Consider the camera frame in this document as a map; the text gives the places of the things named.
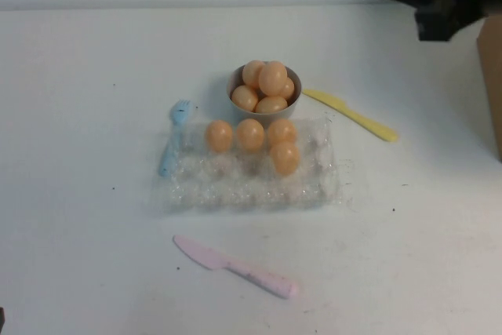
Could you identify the brown cardboard box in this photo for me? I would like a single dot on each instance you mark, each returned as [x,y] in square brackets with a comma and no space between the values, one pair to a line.
[494,88]

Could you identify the clear plastic egg tray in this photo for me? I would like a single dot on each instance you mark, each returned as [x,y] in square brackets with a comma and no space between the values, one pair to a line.
[235,194]

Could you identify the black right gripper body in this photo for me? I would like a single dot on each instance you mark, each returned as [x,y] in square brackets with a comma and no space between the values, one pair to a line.
[443,23]

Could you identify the yellow plastic knife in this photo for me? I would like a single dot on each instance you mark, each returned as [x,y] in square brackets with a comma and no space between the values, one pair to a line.
[353,115]

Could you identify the blue plastic fork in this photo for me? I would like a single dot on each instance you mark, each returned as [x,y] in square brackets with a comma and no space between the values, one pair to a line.
[178,115]

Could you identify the grey round bowl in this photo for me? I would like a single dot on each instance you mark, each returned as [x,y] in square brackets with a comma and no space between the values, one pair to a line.
[251,115]

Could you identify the orange plastic egg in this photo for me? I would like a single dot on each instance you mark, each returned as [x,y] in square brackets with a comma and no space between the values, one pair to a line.
[244,98]
[273,77]
[285,158]
[250,135]
[289,89]
[282,130]
[219,136]
[251,74]
[271,105]

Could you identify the pink plastic knife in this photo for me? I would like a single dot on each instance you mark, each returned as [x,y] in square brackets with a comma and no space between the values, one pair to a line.
[235,266]

